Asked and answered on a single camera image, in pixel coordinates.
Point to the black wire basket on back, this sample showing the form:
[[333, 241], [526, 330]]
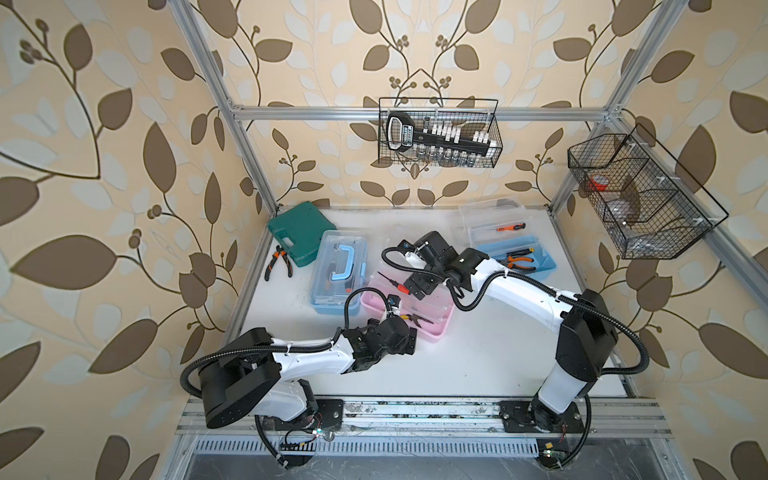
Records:
[[443, 104]]

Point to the yellow handled long nose pliers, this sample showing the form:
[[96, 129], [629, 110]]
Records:
[[416, 319]]

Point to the blue toolbox at right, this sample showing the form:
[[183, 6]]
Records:
[[479, 221]]

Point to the red tape roll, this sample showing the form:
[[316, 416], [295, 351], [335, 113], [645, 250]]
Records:
[[598, 183]]

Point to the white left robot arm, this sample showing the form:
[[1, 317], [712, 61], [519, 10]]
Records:
[[258, 374]]

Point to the orange handled pliers in box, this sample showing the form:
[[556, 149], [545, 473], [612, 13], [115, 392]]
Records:
[[523, 263]]

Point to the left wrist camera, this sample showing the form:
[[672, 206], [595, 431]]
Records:
[[396, 336]]

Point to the orange black small screwdriver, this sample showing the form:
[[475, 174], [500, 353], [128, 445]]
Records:
[[512, 227]]

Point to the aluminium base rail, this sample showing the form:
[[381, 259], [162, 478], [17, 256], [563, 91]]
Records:
[[612, 418]]

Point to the small red screwdriver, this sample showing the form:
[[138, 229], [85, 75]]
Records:
[[400, 287]]

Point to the black orange screwdriver in box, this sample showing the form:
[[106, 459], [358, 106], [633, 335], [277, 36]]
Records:
[[520, 252]]

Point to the blue toolbox with clear lid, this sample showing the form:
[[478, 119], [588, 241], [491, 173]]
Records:
[[339, 269]]

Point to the black socket set holder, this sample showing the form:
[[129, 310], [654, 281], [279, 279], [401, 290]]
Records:
[[414, 132]]

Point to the pink toolbox with clear lid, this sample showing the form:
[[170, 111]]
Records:
[[430, 315]]

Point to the black wire basket on right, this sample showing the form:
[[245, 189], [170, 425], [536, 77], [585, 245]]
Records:
[[656, 206]]

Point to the black wire basket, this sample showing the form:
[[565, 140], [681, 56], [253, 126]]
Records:
[[656, 206], [443, 104]]

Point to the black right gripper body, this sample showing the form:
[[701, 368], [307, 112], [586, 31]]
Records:
[[426, 281]]

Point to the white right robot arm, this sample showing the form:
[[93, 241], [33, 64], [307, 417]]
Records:
[[591, 342]]

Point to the green plastic tool case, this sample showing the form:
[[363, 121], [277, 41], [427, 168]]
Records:
[[299, 231]]

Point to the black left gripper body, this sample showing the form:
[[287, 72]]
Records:
[[378, 357]]

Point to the orange black pliers on table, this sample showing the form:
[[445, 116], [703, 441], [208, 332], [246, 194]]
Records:
[[280, 253]]

